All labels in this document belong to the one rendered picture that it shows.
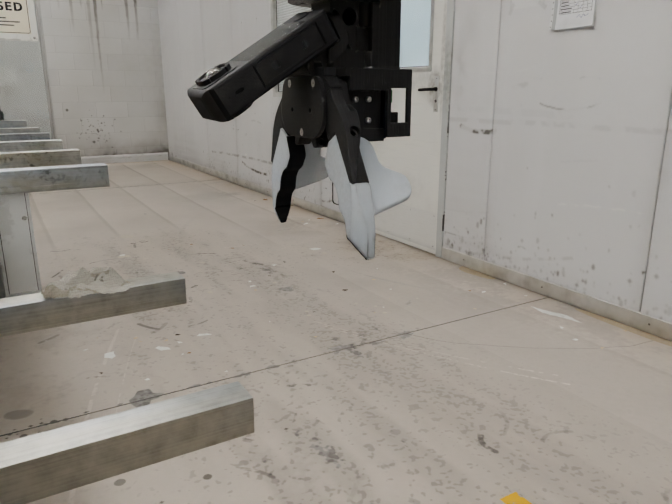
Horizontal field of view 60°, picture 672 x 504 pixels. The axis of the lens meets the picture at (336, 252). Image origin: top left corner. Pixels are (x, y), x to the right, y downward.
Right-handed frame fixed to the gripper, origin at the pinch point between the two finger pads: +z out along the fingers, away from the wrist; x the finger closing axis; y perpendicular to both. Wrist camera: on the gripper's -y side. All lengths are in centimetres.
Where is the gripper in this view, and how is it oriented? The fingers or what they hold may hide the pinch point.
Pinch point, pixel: (312, 241)
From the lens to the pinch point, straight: 48.9
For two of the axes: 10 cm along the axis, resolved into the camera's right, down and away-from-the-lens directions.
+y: 8.6, -1.3, 4.8
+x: -5.0, -2.3, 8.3
